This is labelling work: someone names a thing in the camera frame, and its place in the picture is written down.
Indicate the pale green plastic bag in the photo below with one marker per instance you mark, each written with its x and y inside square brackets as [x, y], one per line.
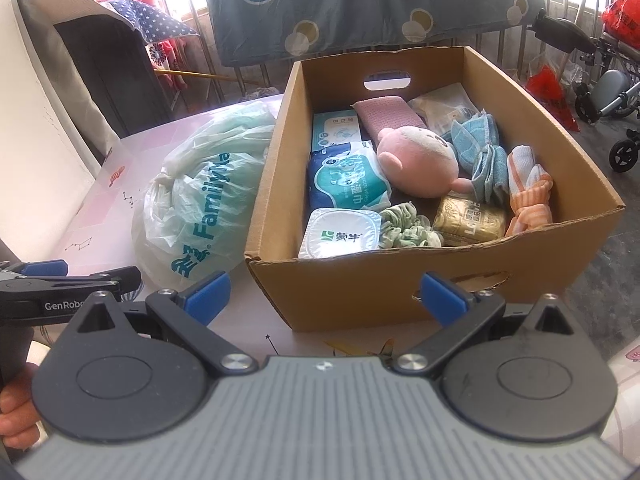
[200, 200]

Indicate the clear plastic packet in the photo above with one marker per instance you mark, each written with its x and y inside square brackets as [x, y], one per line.
[445, 105]

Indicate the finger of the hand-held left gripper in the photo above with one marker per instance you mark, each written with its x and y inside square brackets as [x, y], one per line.
[45, 267]
[120, 277]

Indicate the blue and white wet wipes pack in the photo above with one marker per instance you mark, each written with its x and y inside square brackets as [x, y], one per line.
[345, 180]

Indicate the pink knitted cloth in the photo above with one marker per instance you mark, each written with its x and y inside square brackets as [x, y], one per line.
[390, 112]

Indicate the beige cloth cover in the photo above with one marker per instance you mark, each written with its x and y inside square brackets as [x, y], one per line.
[45, 25]

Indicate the blue towel with rubber band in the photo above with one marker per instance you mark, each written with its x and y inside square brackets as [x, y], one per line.
[487, 170]

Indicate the grey blanket with circles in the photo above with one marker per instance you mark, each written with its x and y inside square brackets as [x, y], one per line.
[350, 0]

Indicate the person's left hand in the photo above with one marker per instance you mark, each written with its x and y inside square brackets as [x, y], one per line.
[17, 410]

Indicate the red plastic bag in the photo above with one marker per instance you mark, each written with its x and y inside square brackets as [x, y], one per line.
[625, 15]
[547, 90]

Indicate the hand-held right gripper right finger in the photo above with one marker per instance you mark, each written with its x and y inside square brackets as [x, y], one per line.
[440, 297]

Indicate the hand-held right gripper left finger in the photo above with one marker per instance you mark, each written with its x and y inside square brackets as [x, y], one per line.
[207, 295]

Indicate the green scrunchie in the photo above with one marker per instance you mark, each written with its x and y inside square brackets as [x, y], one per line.
[405, 225]

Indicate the pink printed table cover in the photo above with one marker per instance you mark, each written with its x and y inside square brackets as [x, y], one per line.
[100, 210]

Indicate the cardboard box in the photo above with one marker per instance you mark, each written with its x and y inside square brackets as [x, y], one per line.
[350, 285]

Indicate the white foil-lid yogurt cup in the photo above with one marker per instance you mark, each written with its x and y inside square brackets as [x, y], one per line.
[340, 235]

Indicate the wheelchair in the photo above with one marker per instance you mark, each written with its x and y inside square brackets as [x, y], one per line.
[610, 85]

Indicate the orange striped towel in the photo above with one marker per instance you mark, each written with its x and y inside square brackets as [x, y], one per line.
[530, 185]

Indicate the gold foil packet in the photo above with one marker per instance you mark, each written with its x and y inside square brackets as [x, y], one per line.
[467, 220]

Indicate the blue and white mask packet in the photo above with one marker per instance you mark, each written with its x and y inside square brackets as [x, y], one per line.
[335, 132]

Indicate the pink and white plush toy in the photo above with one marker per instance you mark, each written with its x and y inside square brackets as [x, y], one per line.
[415, 160]

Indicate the blue star-printed cloth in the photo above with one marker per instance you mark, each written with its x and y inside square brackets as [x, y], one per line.
[150, 20]

